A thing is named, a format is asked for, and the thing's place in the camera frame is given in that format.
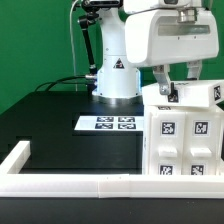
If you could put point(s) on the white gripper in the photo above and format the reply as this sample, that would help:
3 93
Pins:
155 38

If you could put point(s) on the white cabinet top block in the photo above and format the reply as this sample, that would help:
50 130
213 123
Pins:
200 93

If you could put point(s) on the white U-shaped frame fence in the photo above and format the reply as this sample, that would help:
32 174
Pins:
13 183

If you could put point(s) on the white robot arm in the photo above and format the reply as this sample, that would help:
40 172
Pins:
187 12

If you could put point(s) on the white cabinet body box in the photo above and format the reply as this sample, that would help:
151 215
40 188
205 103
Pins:
149 111

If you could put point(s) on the white cabinet door panel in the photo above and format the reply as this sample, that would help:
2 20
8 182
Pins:
202 144

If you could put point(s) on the base marker tag sheet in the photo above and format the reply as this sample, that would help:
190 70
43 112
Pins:
109 123

